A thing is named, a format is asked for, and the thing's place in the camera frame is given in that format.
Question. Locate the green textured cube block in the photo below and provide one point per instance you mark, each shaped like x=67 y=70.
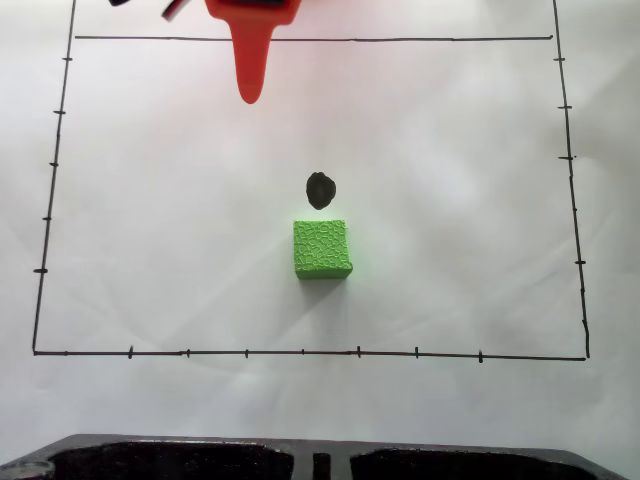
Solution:
x=321 y=247

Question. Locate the black dot mark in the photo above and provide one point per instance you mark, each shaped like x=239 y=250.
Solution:
x=320 y=190

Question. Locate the white paper sheet with outline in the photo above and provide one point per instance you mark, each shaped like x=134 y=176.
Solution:
x=150 y=250

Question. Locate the black metal clamp base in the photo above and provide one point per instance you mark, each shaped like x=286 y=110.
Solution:
x=320 y=457

